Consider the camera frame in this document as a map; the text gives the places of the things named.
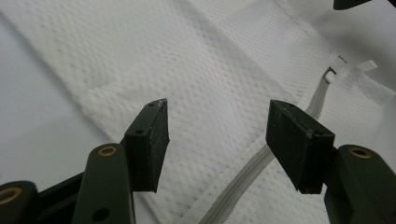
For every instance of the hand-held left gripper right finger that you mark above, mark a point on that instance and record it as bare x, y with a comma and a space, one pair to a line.
292, 146

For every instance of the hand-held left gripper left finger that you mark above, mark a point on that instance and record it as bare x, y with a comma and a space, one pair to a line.
149, 149

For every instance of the white mesh zip jacket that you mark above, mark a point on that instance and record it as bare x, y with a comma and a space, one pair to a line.
211, 77

